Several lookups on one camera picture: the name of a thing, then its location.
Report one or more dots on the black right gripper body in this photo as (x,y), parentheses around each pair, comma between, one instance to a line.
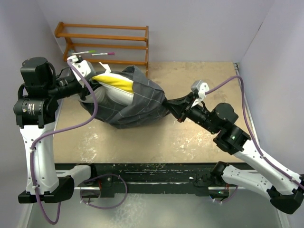
(196,112)

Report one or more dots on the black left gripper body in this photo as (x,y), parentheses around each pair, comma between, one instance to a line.
(76,87)

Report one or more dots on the white and yellow pillow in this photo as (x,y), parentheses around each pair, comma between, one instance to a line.
(113,86)

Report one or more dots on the dark grey checked pillowcase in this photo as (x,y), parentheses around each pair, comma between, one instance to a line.
(148,104)

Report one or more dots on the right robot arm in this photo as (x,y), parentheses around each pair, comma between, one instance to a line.
(231,139)

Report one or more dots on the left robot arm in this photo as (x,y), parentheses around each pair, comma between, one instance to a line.
(35,112)

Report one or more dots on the green capped white marker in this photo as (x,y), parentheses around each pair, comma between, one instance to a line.
(84,52)

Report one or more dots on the wooden shelf rack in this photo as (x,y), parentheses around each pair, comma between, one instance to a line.
(61,32)

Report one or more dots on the pink capped white marker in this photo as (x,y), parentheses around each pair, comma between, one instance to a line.
(103,54)

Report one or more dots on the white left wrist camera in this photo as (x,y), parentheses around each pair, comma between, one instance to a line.
(81,66)

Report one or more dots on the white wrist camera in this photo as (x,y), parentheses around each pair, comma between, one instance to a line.
(81,66)
(199,88)

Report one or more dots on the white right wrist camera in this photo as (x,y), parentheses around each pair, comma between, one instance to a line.
(199,88)

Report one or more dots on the aluminium frame rail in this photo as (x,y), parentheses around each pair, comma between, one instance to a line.
(247,118)

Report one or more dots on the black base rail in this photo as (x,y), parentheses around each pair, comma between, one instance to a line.
(155,178)

